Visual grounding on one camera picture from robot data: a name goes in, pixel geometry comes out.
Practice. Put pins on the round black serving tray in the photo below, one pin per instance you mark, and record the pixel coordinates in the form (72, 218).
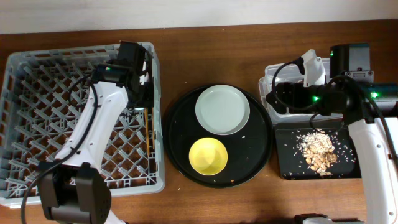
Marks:
(248, 150)

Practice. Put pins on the grey round plate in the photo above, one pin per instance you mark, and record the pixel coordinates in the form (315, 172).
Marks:
(222, 109)

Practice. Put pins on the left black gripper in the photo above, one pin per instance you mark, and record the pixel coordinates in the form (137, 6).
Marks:
(146, 101)

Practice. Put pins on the grey plastic dishwasher rack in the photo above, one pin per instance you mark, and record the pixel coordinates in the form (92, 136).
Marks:
(41, 101)

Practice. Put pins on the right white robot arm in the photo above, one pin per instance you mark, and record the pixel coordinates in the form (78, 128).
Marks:
(368, 110)

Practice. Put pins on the yellow bowl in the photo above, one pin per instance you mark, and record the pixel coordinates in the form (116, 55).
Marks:
(208, 156)

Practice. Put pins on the clear plastic bin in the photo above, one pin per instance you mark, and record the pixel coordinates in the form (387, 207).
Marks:
(267, 81)

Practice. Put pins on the black rectangular tray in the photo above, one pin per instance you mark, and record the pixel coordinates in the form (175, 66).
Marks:
(292, 163)

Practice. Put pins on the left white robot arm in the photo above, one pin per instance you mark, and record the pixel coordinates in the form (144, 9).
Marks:
(71, 188)

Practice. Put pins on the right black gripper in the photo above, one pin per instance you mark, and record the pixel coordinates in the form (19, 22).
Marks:
(272, 98)

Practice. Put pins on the food scraps and rice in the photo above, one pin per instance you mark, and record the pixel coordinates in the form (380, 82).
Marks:
(324, 154)

